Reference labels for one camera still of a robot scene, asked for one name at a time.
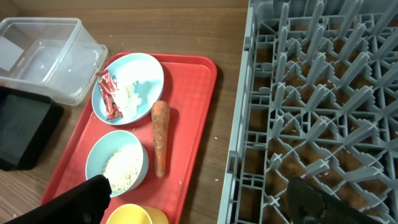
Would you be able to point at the clear plastic bin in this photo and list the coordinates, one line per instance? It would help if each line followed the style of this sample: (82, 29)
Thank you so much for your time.
(52, 56)

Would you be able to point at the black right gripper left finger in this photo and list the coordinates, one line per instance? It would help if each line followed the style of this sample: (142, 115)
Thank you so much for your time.
(85, 204)

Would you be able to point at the white rice pile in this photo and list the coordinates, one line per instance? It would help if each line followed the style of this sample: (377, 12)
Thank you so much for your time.
(123, 167)

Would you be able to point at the red snack wrapper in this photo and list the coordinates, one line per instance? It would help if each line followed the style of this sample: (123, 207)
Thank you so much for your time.
(108, 87)

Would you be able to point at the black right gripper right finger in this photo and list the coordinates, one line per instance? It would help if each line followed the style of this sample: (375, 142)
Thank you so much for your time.
(308, 204)

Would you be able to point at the light blue bowl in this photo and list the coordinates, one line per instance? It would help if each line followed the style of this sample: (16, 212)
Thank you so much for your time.
(105, 147)

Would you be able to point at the light blue plate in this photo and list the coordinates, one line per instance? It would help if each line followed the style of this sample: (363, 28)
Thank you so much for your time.
(144, 76)

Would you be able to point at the yellow plastic cup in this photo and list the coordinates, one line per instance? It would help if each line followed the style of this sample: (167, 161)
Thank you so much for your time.
(136, 214)

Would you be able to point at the black waste tray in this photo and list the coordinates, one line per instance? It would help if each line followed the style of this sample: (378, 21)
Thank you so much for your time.
(27, 123)

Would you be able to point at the white tissue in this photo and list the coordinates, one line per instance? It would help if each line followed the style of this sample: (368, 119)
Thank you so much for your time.
(127, 99)

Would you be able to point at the grey dishwasher rack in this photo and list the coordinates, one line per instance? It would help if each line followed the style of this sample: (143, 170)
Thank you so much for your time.
(316, 99)

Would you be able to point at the orange carrot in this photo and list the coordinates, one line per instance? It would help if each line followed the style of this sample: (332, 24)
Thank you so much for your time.
(160, 114)

